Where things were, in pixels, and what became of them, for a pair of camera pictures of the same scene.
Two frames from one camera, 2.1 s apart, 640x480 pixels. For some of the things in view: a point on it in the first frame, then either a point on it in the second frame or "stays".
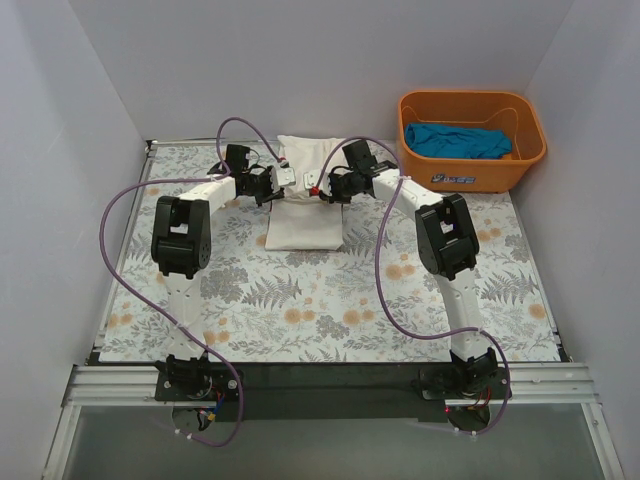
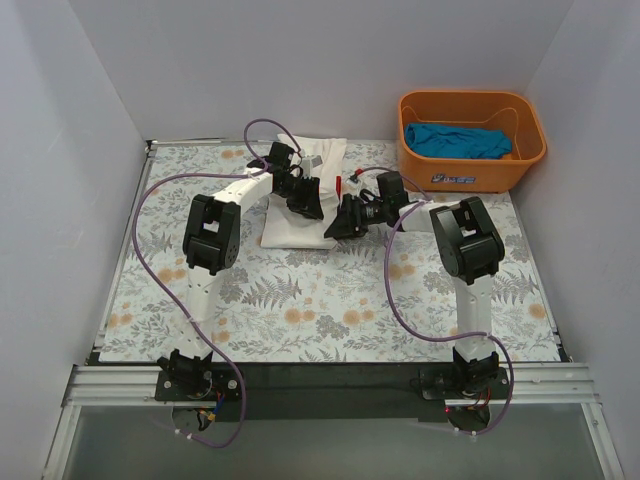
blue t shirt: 456,142 stays
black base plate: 322,392 stays
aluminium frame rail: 135,386 stays
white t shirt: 298,221 stays
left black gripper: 267,185 to 302,193
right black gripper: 333,185 to 351,216
